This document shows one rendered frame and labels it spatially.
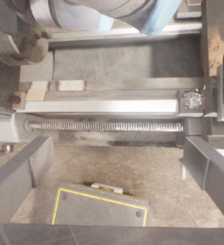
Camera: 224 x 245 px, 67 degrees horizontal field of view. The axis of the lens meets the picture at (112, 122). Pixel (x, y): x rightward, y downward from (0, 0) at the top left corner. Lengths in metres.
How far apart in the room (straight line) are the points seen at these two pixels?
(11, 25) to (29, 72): 0.66
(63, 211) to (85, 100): 0.92
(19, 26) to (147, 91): 0.52
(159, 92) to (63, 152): 1.19
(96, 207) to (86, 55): 1.01
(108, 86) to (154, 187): 1.08
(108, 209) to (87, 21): 1.19
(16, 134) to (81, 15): 0.73
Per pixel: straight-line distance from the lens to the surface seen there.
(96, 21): 0.40
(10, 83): 0.91
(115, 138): 1.18
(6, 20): 0.50
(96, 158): 1.63
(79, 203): 1.39
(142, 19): 0.24
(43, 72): 1.08
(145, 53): 0.97
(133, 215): 1.35
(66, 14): 0.41
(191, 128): 0.81
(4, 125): 0.99
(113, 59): 0.97
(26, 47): 0.64
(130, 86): 0.78
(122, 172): 1.60
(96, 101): 0.77
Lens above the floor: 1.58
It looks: 79 degrees down
